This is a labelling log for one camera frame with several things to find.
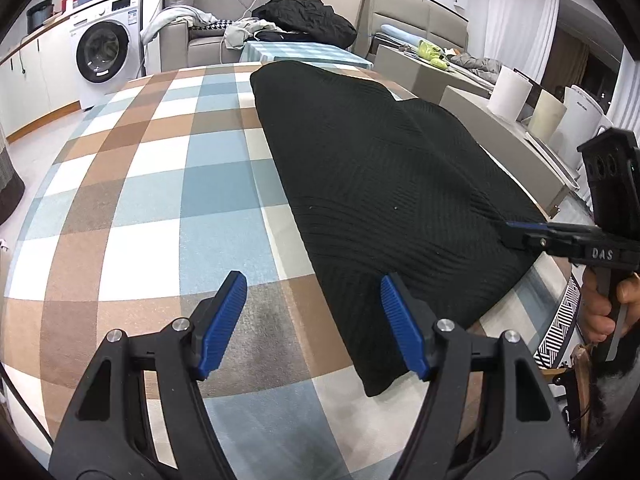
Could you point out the black knit garment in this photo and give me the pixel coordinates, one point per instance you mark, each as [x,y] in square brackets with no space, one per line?
[390,185]

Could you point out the checked blanket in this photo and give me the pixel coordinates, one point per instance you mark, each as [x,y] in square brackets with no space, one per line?
[150,210]

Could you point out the dark basket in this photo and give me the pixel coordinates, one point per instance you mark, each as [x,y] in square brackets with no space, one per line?
[10,180]

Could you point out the grey cabinet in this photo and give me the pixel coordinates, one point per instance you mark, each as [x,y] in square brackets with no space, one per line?
[500,145]

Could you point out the blue rolled mat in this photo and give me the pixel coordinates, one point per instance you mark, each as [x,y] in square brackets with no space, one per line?
[397,34]

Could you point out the beige paper roll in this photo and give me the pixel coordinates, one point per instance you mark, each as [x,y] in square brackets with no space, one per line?
[546,117]

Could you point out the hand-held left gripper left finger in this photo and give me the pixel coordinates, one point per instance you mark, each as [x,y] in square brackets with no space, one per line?
[222,330]

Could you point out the grey low table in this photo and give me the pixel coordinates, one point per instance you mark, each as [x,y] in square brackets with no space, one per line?
[425,77]

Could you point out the white curtain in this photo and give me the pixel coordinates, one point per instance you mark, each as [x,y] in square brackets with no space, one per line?
[520,20]

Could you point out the grey sofa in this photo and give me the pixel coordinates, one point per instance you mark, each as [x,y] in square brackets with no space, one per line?
[200,45]

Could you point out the light crumpled clothes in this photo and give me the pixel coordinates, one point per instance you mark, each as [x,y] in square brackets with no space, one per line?
[245,32]

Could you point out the yellow-green toy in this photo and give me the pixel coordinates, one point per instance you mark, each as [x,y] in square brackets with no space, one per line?
[431,52]

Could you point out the dark cooking pot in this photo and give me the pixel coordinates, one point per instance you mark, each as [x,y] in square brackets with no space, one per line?
[40,15]

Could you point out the white kitchen counter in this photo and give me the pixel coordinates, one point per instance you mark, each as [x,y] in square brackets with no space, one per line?
[35,80]

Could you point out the beige padded headboard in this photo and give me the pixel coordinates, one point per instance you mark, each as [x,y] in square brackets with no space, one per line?
[425,20]

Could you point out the striped rug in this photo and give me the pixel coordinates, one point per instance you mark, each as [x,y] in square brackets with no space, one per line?
[562,320]

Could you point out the person's right hand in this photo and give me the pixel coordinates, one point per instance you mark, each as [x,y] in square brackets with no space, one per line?
[592,310]

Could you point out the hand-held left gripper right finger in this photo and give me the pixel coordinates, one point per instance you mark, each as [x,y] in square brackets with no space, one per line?
[402,330]

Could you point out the blue checked cloth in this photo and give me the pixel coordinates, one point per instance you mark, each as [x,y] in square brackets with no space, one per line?
[305,52]

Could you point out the grey padded jacket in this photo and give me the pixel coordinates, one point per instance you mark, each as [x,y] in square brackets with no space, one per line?
[475,64]

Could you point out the white paper roll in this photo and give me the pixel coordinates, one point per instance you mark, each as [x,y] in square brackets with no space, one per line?
[509,92]

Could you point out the black jacket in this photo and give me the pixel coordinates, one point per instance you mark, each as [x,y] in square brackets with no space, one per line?
[305,20]

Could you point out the grey clothes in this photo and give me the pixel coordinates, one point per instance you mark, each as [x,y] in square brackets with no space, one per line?
[165,20]

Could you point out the white appliance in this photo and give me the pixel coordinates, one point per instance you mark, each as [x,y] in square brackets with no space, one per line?
[587,115]

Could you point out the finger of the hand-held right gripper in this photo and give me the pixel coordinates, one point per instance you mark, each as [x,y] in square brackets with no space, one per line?
[525,234]

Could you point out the white washing machine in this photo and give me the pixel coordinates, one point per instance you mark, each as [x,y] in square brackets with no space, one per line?
[105,50]

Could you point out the dark fluffy cloth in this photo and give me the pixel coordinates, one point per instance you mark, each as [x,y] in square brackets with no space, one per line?
[607,410]

